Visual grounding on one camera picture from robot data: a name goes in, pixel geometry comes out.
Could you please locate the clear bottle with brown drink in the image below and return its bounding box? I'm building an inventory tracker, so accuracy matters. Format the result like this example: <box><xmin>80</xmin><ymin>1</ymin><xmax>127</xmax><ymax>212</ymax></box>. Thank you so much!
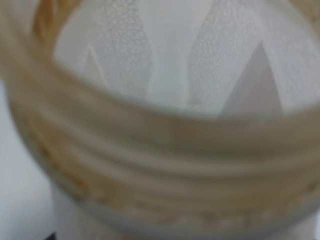
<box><xmin>0</xmin><ymin>0</ymin><xmax>320</xmax><ymax>240</ymax></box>

